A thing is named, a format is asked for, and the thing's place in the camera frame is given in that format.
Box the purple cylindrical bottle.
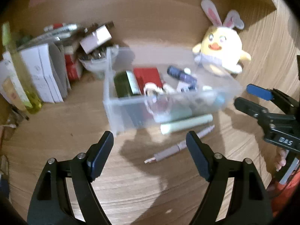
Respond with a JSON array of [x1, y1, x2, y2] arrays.
[[167, 66, 197, 86]]

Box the yellow chick plush toy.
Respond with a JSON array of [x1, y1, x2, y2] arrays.
[[192, 0, 251, 75]]

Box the yellow-green spray bottle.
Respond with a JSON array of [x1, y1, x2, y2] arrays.
[[2, 22, 42, 114]]

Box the small white cardboard box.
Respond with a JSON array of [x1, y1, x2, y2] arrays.
[[80, 25, 112, 54]]

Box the clear plastic storage bin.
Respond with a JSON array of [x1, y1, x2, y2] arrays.
[[103, 46, 242, 134]]

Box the red foil packet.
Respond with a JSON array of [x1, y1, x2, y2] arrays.
[[133, 67, 162, 94]]

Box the blue card box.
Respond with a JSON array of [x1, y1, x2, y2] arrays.
[[176, 81, 197, 92]]

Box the silver pen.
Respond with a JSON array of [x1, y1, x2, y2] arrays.
[[144, 125, 215, 164]]

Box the dark green glass bottle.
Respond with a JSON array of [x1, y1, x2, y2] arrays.
[[113, 71, 141, 98]]

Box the pale green tube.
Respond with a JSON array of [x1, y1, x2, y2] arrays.
[[160, 114, 213, 135]]

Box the person's right hand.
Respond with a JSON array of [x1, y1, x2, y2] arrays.
[[274, 147, 288, 171]]

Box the clear bowl with small items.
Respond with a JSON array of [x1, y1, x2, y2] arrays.
[[79, 45, 119, 74]]

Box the white folded paper boxes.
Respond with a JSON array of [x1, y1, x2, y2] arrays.
[[0, 42, 72, 104]]

